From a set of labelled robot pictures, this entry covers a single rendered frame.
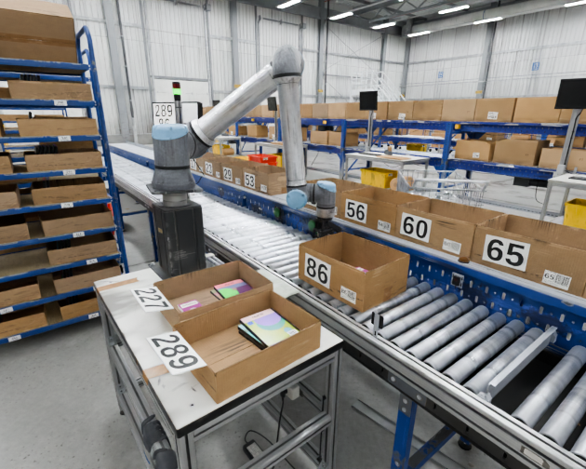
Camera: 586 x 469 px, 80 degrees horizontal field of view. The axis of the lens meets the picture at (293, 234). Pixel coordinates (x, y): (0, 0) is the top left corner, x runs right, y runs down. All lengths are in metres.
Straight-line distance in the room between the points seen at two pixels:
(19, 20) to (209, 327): 2.00
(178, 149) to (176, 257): 0.48
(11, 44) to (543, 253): 2.79
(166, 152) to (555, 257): 1.55
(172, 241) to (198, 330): 0.55
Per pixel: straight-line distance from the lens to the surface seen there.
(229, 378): 1.01
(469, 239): 1.66
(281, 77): 1.51
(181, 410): 1.05
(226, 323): 1.29
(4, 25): 2.66
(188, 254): 1.71
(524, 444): 1.14
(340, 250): 1.80
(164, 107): 2.81
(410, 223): 1.79
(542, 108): 6.31
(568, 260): 1.54
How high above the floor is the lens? 1.47
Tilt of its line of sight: 19 degrees down
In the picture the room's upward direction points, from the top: straight up
